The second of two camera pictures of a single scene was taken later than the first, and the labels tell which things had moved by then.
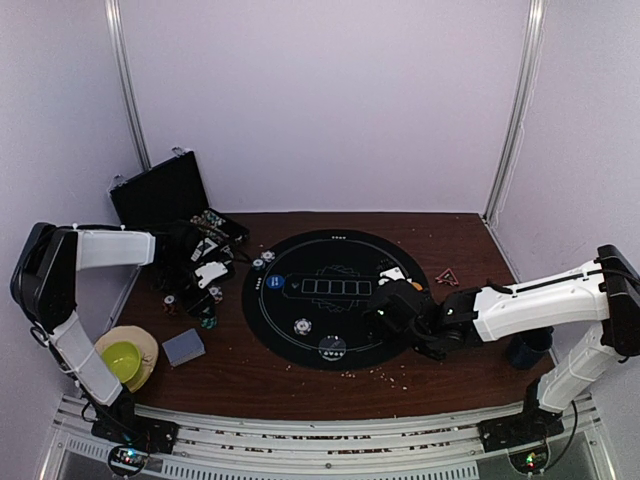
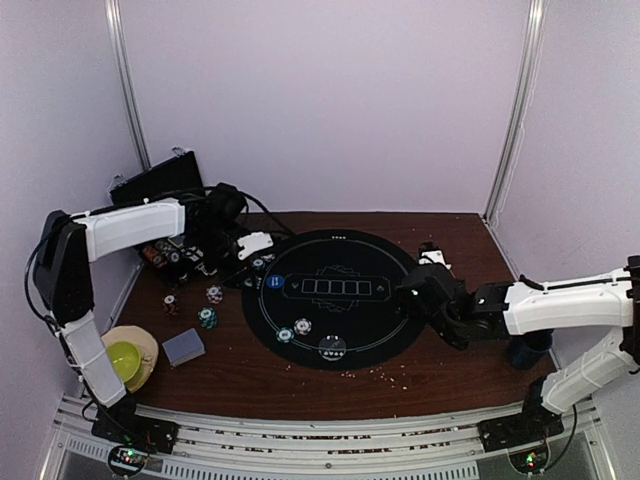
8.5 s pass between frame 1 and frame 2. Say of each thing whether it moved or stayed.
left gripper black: moved
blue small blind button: stayed
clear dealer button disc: stayed
